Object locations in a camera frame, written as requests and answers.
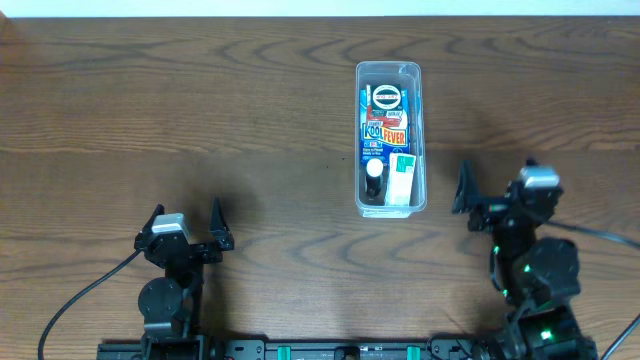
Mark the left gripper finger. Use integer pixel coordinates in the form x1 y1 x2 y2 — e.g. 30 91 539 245
141 204 165 233
209 197 231 243

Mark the green white medicine box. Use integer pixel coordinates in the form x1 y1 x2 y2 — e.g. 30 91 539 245
385 153 416 206

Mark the dark bottle white cap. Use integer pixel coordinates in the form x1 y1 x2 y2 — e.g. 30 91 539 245
365 158 384 198

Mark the blue Kool Fever box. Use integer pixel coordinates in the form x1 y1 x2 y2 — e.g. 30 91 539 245
358 84 410 165

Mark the dark green round-logo box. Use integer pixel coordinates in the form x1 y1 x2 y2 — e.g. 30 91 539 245
369 84 402 111

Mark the red medicine box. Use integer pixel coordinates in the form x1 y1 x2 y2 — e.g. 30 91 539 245
366 106 408 128

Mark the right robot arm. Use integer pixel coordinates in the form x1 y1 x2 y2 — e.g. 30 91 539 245
452 159 597 360

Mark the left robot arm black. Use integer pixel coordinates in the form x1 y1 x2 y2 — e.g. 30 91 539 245
134 198 235 360

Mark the clear plastic container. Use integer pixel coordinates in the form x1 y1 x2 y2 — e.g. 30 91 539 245
354 61 427 218

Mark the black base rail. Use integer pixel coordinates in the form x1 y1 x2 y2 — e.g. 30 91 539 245
96 333 501 360

